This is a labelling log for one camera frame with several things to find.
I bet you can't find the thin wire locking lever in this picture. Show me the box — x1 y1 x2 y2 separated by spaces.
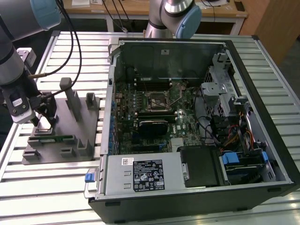
171 93 186 106

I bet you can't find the grey parts rack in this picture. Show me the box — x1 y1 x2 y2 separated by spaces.
21 77 101 165

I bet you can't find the green RAM stick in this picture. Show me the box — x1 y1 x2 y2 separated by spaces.
39 135 74 143

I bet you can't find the grey power supply unit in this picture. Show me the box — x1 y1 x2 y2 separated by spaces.
104 153 189 196

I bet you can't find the black graphics card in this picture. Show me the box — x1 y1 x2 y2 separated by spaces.
138 119 169 139

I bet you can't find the black RAM slot bank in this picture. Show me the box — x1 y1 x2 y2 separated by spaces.
137 111 177 123
135 78 173 91

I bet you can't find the wooden desk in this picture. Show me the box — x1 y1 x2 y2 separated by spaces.
60 0 249 36

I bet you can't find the silver chipset heatsink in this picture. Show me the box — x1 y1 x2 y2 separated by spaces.
171 138 185 153

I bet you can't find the green motherboard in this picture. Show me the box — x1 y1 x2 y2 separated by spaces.
112 79 204 155

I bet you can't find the open black PC case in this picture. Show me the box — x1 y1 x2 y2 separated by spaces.
88 35 300 225

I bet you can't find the black drive box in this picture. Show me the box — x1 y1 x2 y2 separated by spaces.
179 146 225 188

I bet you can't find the metal drive cage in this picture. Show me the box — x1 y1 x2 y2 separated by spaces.
200 65 237 118

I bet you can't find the hard disk in blue carrier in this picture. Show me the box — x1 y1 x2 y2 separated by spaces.
219 151 269 186

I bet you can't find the wooden cabinet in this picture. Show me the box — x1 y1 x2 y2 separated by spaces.
239 0 300 68

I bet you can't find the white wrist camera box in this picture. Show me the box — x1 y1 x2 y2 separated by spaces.
6 90 35 124

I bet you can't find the grey wrist camera block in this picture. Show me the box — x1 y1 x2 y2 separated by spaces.
15 47 36 69

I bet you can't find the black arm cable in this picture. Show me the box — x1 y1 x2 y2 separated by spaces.
52 0 84 98

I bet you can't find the coloured wire bundle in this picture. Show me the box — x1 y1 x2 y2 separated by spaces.
220 112 256 153

